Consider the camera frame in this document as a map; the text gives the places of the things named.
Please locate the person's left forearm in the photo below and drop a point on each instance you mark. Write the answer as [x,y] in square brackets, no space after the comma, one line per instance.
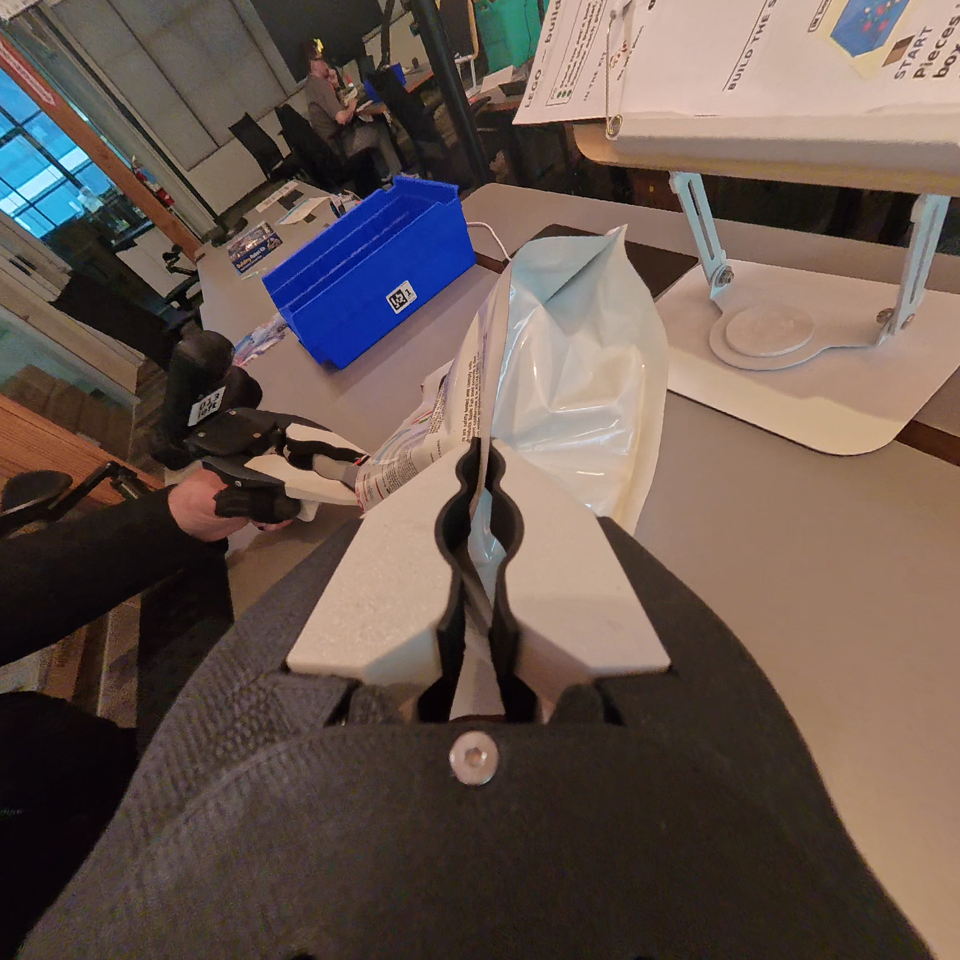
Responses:
[90,570]

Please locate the black wall screen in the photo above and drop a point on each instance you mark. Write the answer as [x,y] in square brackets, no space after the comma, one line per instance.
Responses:
[315,26]

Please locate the white paper sheet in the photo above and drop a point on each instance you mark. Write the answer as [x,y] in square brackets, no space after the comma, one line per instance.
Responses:
[304,211]

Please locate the black desk mat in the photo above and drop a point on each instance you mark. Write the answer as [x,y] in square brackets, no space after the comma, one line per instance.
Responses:
[667,266]

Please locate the printed plastic toy bag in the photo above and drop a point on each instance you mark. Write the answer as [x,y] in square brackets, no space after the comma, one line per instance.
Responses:
[577,390]

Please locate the grey table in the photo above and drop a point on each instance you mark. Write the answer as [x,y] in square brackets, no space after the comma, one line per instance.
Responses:
[240,300]

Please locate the green tote bag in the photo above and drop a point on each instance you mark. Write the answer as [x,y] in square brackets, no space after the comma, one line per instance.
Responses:
[510,34]

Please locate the red arrow sign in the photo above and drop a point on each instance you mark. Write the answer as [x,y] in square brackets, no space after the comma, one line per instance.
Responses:
[30,71]

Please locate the black round base pole stand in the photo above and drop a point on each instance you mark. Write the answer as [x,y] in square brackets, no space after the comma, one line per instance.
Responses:
[225,229]

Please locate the white document stand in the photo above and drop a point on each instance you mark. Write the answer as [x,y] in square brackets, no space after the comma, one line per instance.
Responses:
[810,375]

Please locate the paned window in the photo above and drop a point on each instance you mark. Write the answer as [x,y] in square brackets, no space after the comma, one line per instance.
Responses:
[37,165]

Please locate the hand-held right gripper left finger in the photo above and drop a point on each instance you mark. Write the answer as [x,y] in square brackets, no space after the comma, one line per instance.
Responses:
[375,600]

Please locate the person's black clothing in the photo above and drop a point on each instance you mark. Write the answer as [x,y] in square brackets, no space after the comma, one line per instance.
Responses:
[52,810]

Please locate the colourful printed sheet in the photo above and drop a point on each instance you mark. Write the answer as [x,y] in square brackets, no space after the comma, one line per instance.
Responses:
[262,341]

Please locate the small blue plastic bin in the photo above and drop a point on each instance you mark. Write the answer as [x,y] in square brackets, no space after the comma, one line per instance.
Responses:
[386,79]

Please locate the person's left hand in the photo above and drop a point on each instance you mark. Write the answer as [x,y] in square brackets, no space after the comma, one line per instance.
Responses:
[195,510]

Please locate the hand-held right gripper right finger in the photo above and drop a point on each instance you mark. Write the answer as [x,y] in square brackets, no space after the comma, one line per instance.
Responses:
[585,600]

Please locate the blue toy box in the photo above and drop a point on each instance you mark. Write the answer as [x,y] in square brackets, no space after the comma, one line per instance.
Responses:
[255,249]

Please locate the red fire extinguisher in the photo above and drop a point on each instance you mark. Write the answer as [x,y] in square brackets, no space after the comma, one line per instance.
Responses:
[144,180]

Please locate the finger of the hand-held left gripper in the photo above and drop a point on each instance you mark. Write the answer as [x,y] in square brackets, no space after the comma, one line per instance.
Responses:
[319,439]
[315,484]

